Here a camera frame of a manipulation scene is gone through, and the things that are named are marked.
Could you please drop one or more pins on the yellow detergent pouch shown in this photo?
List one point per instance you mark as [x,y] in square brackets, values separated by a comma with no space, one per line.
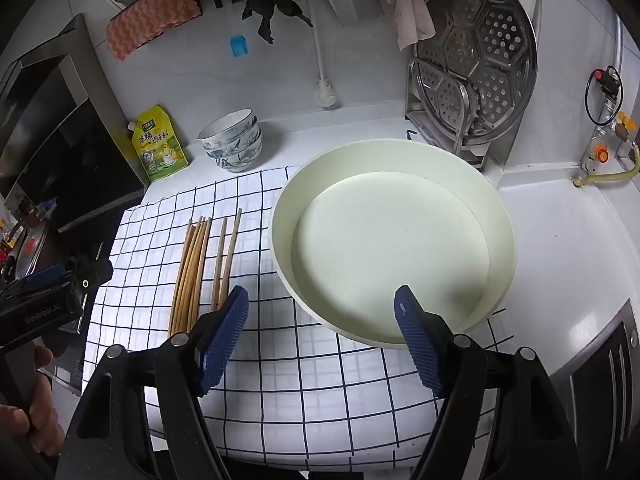
[160,152]

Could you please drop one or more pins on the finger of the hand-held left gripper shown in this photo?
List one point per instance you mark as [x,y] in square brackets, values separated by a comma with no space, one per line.
[95,270]
[45,275]

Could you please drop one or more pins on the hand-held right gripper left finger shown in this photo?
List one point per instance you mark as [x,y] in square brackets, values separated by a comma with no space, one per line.
[225,340]

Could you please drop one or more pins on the orange wavy dishcloth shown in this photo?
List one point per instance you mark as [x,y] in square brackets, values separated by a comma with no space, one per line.
[150,15]

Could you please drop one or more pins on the orange knob fitting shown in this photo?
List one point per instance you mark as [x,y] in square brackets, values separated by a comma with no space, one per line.
[600,152]

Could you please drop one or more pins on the pink cloth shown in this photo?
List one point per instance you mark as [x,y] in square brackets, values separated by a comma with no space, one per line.
[410,10]

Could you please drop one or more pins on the red button gas valve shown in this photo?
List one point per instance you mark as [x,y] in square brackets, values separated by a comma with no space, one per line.
[607,80]

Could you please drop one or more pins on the stainless steel appliance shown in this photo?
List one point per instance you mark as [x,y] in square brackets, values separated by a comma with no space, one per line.
[600,390]

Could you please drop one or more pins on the blue silicone brush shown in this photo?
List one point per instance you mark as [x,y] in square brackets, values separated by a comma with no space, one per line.
[239,46]

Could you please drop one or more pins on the black range hood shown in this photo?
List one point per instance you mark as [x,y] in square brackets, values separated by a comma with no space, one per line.
[60,150]

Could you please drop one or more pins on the bundle of wooden chopsticks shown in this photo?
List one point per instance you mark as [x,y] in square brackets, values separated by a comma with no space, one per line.
[190,270]

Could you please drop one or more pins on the black grid white cloth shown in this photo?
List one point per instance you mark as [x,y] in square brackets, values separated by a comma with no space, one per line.
[310,385]

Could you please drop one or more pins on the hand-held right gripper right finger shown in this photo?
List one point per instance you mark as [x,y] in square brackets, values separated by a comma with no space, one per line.
[420,340]

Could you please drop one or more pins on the dark cloth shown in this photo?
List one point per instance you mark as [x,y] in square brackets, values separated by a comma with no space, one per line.
[270,0]

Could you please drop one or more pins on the cream round deep plate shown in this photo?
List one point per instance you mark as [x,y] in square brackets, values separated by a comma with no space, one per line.
[390,240]

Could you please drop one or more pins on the perforated steel steamer plate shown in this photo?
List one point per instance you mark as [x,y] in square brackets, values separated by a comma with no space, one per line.
[490,35]

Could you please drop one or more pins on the person's left hand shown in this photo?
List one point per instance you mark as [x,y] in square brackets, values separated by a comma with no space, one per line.
[45,410]

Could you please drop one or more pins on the glass pot lid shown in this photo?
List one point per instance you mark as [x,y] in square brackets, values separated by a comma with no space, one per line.
[32,252]

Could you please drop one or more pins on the steel dish rack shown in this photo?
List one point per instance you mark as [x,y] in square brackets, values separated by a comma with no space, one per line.
[425,120]

